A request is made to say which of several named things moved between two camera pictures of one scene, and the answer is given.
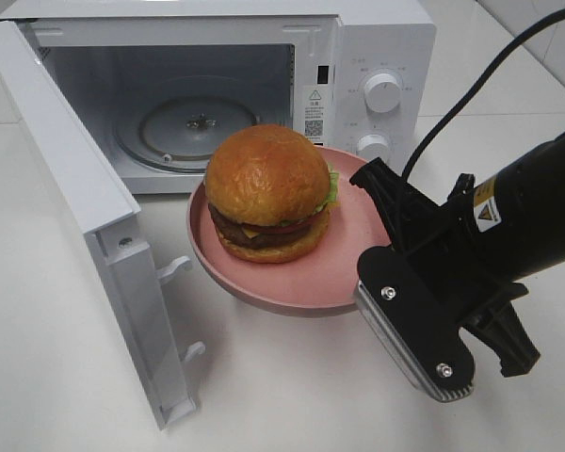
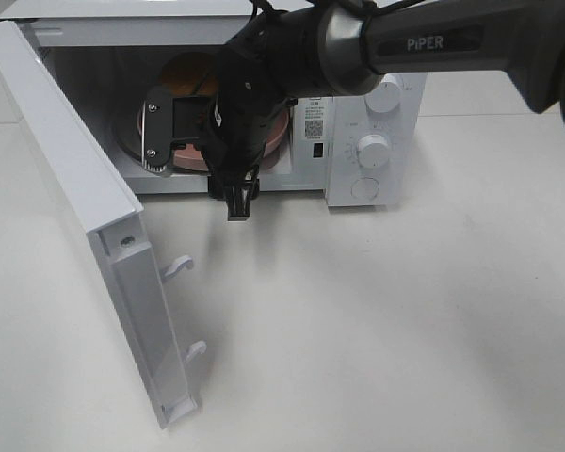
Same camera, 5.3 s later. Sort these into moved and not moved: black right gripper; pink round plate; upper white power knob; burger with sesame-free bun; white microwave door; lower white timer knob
Moved: burger with sesame-free bun; pink round plate; black right gripper
Not moved: upper white power knob; lower white timer knob; white microwave door
